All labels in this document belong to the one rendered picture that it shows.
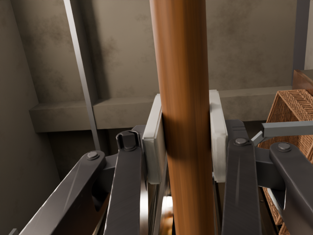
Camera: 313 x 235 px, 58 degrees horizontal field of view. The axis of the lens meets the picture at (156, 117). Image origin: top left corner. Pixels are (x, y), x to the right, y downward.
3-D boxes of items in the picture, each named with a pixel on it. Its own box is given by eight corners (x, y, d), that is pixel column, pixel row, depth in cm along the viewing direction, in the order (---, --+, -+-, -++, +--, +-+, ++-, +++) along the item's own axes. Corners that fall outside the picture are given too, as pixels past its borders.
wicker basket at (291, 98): (338, 228, 130) (275, 228, 134) (296, 158, 181) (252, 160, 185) (357, 136, 110) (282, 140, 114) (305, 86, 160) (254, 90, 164)
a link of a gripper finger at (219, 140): (212, 134, 14) (227, 134, 14) (207, 89, 20) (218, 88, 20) (214, 183, 15) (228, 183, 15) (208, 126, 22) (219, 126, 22)
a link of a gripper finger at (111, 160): (143, 194, 14) (85, 196, 14) (154, 144, 19) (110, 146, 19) (139, 169, 13) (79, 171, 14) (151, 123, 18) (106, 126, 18)
